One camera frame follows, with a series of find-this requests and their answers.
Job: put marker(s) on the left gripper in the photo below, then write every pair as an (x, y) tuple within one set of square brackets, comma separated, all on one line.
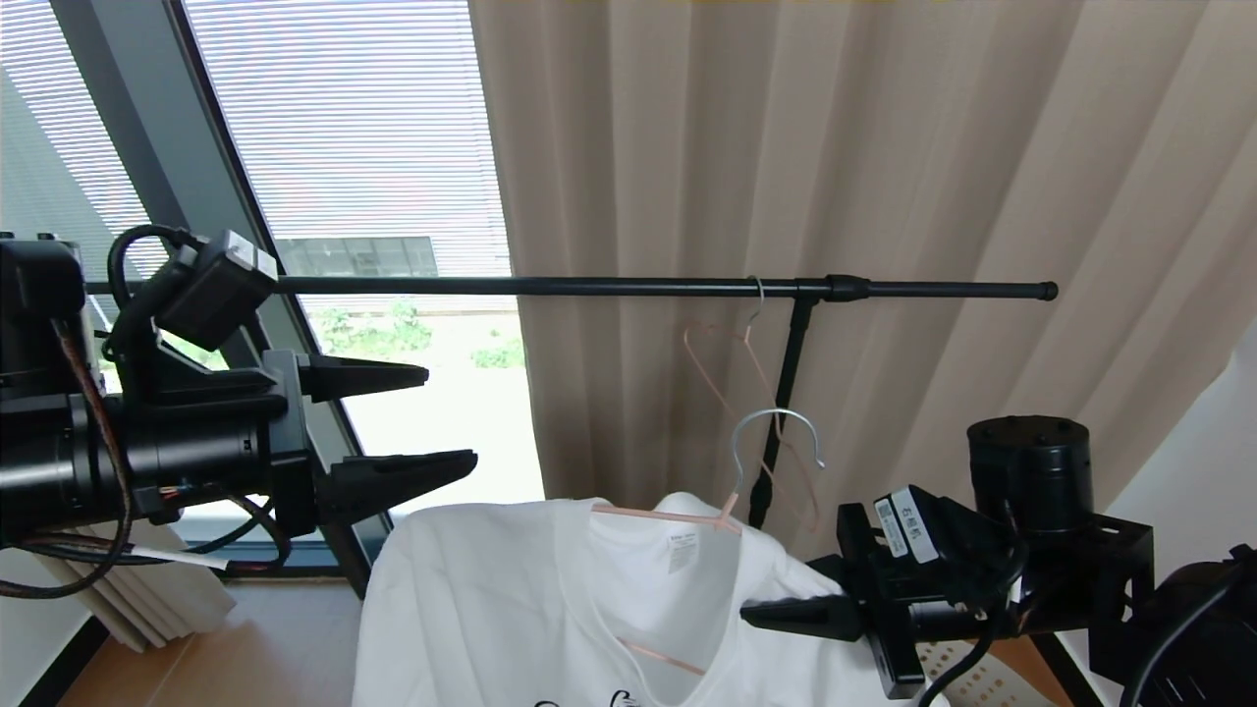
[(177, 452)]

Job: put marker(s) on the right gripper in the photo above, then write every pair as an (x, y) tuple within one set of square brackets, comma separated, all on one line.
[(889, 619)]

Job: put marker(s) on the pink clothes hanger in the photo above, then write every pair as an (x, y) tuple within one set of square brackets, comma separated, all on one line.
[(668, 516), (762, 299)]

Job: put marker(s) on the white printed t-shirt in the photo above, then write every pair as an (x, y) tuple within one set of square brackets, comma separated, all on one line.
[(471, 609)]

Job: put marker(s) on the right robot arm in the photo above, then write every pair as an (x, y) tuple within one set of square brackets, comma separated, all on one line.
[(1031, 471)]

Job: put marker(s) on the white laundry basket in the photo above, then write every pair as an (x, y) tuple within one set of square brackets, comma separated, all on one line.
[(982, 678)]

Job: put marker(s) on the black clothes rack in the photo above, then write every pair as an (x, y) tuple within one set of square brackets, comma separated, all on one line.
[(589, 286)]

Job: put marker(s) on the beige curtain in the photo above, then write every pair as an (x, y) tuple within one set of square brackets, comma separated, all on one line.
[(786, 128), (147, 609)]

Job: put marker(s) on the window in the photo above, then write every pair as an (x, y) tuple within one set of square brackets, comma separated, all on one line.
[(373, 128)]

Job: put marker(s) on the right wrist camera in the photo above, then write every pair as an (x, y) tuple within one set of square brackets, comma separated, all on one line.
[(957, 540)]

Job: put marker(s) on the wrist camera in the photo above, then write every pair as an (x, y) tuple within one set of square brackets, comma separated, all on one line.
[(216, 290), (957, 540)]

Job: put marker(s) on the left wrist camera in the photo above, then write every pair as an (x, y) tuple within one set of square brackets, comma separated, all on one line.
[(216, 290)]

